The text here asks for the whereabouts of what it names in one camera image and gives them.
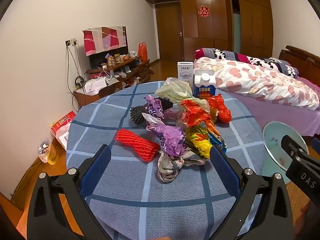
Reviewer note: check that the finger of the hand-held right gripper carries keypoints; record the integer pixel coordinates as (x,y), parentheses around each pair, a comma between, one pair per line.
(291,146)
(316,146)

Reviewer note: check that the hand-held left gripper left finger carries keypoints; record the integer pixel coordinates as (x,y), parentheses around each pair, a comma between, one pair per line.
(100,163)

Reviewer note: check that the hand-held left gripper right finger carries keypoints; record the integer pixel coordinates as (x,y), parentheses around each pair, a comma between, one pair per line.
(222,165)

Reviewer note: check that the light blue enamel bucket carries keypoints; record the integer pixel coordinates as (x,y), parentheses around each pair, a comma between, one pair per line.
(275,140)

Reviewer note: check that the yellow snack wrapper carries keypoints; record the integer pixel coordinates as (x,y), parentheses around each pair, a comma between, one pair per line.
(200,140)

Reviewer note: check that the red foam fruit net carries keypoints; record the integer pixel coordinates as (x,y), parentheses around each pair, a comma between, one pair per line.
(137,143)

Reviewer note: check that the grey patterned plastic bag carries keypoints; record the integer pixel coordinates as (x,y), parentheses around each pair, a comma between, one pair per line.
(172,165)

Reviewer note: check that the purple printed plastic bag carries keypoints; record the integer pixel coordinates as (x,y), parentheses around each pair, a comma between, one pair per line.
(171,138)
(155,108)

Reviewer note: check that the black foam fruit net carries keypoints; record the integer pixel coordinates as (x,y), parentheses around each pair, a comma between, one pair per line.
(137,113)

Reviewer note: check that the pale green plastic bag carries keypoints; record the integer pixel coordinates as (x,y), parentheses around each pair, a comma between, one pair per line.
(172,90)

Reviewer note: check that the wooden bed with purple sheet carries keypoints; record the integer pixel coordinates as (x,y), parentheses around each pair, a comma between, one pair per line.
(275,120)

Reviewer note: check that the clear bag of small items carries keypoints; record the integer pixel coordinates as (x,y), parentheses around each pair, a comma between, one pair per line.
(45,150)

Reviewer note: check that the white heart print quilt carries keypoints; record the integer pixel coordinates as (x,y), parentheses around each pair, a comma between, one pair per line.
(250,80)

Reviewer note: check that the white flat box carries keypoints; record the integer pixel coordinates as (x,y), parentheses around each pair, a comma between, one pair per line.
(95,85)

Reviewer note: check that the blue milk carton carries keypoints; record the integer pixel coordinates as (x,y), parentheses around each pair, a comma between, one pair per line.
(206,86)

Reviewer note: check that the white milk carton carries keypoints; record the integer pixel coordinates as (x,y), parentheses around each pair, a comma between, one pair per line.
(185,73)

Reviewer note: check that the wooden television stand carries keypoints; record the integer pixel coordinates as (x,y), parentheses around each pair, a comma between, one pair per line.
(140,70)

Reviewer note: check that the black television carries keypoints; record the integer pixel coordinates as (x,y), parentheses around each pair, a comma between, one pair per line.
(100,60)

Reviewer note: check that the gold lidded jar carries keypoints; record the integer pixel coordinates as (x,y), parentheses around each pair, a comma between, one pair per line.
(110,60)
(117,58)

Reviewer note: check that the patchwork cow print blanket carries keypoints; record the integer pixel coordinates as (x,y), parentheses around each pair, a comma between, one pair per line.
(232,55)

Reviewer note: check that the white mug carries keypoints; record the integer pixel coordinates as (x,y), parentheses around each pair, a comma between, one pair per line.
(132,54)

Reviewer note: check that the television with red-white cover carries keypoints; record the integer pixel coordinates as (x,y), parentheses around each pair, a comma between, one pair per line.
(102,40)

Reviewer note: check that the brown wooden wardrobe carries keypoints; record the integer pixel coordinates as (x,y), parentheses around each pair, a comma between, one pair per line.
(215,27)

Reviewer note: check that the brown wooden door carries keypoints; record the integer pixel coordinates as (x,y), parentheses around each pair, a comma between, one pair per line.
(170,32)

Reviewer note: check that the red paper cutout decoration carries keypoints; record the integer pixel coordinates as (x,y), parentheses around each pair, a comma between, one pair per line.
(204,11)

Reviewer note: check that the wall power socket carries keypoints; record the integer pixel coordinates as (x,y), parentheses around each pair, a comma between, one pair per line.
(71,42)

